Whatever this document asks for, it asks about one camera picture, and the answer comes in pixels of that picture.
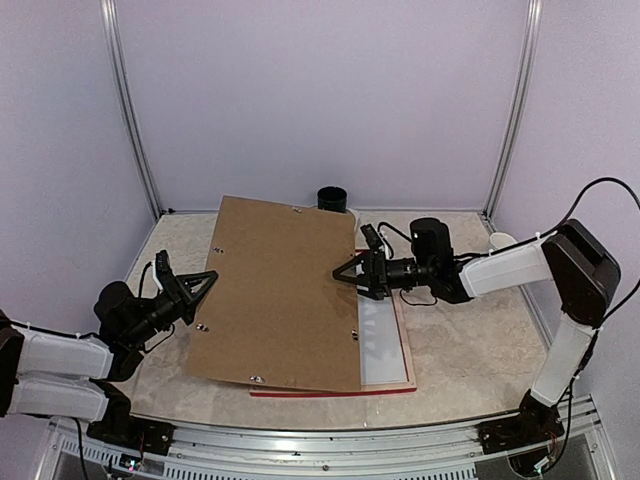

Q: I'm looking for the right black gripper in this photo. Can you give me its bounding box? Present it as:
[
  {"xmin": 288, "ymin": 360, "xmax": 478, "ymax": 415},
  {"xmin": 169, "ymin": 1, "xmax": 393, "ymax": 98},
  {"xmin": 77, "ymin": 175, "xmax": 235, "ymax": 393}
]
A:
[{"xmin": 333, "ymin": 249, "xmax": 434, "ymax": 300}]

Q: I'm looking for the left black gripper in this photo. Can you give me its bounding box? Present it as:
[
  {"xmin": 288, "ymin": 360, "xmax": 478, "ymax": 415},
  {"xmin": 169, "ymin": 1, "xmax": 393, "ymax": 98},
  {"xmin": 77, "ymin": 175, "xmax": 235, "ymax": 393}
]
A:
[{"xmin": 124, "ymin": 270, "xmax": 217, "ymax": 348}]

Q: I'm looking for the cat photo print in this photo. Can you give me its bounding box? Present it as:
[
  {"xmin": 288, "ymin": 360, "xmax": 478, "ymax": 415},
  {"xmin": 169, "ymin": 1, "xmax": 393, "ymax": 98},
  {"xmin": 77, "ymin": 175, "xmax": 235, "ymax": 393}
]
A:
[{"xmin": 358, "ymin": 296, "xmax": 407, "ymax": 387}]

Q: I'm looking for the brown cardboard backing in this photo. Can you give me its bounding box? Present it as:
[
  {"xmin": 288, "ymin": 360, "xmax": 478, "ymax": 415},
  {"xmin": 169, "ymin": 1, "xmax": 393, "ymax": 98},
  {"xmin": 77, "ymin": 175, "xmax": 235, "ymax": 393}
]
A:
[{"xmin": 185, "ymin": 196, "xmax": 361, "ymax": 392}]

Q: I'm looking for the red wooden picture frame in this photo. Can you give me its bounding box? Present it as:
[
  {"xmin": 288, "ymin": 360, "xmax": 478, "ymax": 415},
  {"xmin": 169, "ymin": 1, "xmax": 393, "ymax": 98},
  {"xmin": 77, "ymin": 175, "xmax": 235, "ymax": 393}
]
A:
[{"xmin": 248, "ymin": 239, "xmax": 419, "ymax": 399}]

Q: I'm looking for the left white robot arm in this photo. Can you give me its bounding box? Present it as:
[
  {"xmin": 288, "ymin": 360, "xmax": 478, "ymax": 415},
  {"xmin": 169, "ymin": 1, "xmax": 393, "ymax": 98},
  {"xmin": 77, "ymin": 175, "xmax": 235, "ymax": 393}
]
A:
[{"xmin": 1, "ymin": 270, "xmax": 218, "ymax": 445}]

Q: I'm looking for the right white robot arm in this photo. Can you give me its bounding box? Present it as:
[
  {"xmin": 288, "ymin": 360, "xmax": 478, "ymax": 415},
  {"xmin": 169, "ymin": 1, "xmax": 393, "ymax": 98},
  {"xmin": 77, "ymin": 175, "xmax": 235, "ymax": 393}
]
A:
[{"xmin": 332, "ymin": 217, "xmax": 621, "ymax": 444}]

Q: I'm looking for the white striped ceramic plate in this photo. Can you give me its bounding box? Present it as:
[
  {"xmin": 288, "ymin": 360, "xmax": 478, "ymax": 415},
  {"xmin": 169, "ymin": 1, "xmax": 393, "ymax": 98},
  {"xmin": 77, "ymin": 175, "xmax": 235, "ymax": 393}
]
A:
[{"xmin": 347, "ymin": 208, "xmax": 361, "ymax": 227}]

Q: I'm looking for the dark green cup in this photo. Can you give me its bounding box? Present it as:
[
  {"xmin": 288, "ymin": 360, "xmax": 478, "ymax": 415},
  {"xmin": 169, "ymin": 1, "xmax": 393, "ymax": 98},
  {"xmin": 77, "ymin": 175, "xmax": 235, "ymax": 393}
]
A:
[{"xmin": 316, "ymin": 186, "xmax": 348, "ymax": 213}]

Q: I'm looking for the light blue mug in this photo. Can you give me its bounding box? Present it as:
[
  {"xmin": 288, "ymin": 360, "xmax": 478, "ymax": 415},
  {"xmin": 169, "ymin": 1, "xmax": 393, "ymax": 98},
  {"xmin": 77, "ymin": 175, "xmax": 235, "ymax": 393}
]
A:
[{"xmin": 488, "ymin": 232, "xmax": 517, "ymax": 251}]

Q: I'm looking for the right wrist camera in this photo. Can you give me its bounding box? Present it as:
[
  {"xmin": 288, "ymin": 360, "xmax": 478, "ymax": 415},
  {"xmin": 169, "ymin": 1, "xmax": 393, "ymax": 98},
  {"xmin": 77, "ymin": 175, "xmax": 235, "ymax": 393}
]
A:
[{"xmin": 360, "ymin": 224, "xmax": 394, "ymax": 259}]

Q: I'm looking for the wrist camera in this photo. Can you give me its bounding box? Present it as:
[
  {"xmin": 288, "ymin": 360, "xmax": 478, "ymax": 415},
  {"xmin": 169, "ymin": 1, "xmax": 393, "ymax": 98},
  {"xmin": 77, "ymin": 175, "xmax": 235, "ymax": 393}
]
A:
[
  {"xmin": 360, "ymin": 224, "xmax": 394, "ymax": 259},
  {"xmin": 152, "ymin": 250, "xmax": 174, "ymax": 292}
]

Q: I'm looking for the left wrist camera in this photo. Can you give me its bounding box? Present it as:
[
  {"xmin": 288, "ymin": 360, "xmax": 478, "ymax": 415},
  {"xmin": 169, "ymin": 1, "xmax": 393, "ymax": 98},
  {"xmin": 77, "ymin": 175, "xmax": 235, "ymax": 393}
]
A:
[{"xmin": 152, "ymin": 250, "xmax": 174, "ymax": 292}]

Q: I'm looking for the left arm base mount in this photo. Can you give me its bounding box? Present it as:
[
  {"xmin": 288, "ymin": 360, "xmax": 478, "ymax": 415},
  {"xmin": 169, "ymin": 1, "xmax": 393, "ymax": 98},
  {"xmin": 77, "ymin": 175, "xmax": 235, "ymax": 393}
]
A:
[{"xmin": 87, "ymin": 415, "xmax": 175, "ymax": 456}]

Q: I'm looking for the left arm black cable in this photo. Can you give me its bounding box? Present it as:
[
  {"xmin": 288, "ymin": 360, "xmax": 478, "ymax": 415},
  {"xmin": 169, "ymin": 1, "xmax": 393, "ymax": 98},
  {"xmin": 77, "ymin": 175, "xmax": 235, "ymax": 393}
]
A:
[{"xmin": 9, "ymin": 259, "xmax": 176, "ymax": 480}]

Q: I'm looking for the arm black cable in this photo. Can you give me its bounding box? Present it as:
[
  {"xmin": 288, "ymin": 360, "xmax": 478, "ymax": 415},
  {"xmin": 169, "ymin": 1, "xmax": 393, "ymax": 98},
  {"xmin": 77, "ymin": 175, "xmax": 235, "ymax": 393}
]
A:
[
  {"xmin": 377, "ymin": 176, "xmax": 640, "ymax": 471},
  {"xmin": 9, "ymin": 259, "xmax": 176, "ymax": 480}
]

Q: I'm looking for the aluminium front rail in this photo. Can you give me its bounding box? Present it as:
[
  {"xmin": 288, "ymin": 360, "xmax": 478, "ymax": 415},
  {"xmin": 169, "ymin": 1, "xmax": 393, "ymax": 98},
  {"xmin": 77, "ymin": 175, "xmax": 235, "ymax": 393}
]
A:
[{"xmin": 34, "ymin": 396, "xmax": 620, "ymax": 479}]

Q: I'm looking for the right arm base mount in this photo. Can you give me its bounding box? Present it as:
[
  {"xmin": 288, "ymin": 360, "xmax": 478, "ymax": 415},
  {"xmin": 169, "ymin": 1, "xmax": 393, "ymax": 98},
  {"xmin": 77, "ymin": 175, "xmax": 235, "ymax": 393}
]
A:
[{"xmin": 477, "ymin": 391, "xmax": 565, "ymax": 478}]

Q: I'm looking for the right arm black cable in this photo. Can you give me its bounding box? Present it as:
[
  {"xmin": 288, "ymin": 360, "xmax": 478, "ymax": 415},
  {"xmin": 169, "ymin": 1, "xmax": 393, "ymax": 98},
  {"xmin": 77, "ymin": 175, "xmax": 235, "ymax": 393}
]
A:
[{"xmin": 377, "ymin": 176, "xmax": 640, "ymax": 471}]

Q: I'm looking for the left aluminium corner post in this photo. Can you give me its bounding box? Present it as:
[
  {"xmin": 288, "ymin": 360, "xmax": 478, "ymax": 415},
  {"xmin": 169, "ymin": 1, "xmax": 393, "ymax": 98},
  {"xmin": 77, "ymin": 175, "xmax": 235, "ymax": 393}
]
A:
[{"xmin": 100, "ymin": 0, "xmax": 164, "ymax": 221}]

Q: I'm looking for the aluminium corner post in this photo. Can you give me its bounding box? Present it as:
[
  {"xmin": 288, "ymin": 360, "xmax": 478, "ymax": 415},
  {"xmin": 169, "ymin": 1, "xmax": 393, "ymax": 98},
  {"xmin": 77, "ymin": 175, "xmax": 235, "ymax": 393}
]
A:
[
  {"xmin": 483, "ymin": 0, "xmax": 543, "ymax": 222},
  {"xmin": 100, "ymin": 0, "xmax": 164, "ymax": 221}
]

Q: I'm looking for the right aluminium corner post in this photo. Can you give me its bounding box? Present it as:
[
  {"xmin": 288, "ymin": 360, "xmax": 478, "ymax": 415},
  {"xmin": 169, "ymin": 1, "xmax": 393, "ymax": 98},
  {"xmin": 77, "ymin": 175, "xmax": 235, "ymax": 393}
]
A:
[{"xmin": 483, "ymin": 0, "xmax": 543, "ymax": 222}]

